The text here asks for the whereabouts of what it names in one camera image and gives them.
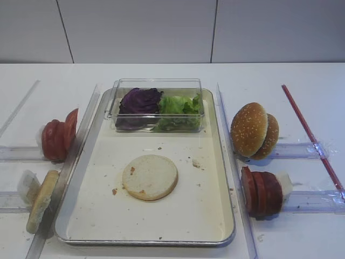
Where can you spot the meat patty slices stack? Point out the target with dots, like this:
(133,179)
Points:
(263,193)

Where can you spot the front sesame bun top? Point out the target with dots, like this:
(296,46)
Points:
(248,129)

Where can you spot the clear holder lower left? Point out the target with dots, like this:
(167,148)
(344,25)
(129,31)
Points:
(11,202)

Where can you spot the white foam block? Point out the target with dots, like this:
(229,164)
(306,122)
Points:
(286,185)
(28,187)

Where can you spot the sesame bun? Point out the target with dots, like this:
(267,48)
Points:
(271,139)
(248,129)

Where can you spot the tomato slices stack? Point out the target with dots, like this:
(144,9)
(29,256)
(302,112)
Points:
(57,137)

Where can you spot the green lettuce leaf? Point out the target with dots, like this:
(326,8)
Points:
(179,105)

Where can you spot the white foam block right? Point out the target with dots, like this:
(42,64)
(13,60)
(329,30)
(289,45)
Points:
(286,185)

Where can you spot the rear sesame bun top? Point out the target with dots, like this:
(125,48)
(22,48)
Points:
(271,139)

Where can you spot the bread crumb chunk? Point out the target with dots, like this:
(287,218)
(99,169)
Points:
(196,163)

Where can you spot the metal baking tray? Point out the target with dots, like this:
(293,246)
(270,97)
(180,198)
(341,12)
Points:
(96,208)

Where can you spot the clear holder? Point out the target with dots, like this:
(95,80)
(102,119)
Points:
(326,201)
(303,150)
(21,154)
(11,202)

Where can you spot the white foam block left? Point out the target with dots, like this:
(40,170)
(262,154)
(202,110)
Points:
(28,187)

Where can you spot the clear plastic container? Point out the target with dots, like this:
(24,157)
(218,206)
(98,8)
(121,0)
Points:
(188,87)

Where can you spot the purple cabbage leaf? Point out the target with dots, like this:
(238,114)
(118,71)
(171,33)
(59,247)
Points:
(138,101)

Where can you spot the clear holder upper right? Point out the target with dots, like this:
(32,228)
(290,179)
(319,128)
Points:
(303,150)

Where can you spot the clear holder upper left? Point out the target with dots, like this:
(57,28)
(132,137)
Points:
(21,154)

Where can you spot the clear rod far left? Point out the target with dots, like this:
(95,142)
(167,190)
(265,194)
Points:
(18,107)

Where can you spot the leaning bun slice left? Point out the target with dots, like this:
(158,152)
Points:
(42,201)

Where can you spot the red plastic rod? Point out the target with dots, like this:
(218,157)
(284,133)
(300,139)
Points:
(313,140)

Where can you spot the bottom bun slice on tray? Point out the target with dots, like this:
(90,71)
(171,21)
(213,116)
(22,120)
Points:
(150,177)

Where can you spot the clear holder lower right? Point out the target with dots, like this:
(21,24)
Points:
(326,201)

